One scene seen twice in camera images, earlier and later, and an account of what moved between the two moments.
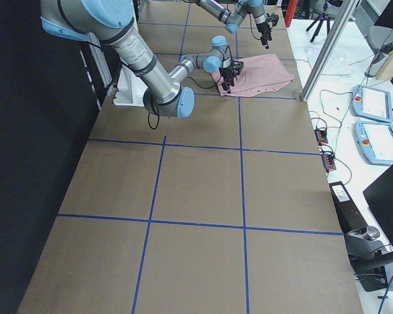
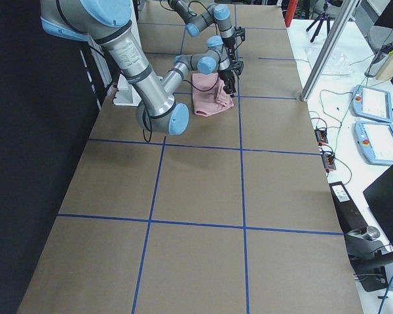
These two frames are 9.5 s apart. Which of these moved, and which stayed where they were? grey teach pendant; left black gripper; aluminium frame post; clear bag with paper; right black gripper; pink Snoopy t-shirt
Moved: left black gripper; pink Snoopy t-shirt
Stayed: aluminium frame post; clear bag with paper; right black gripper; grey teach pendant
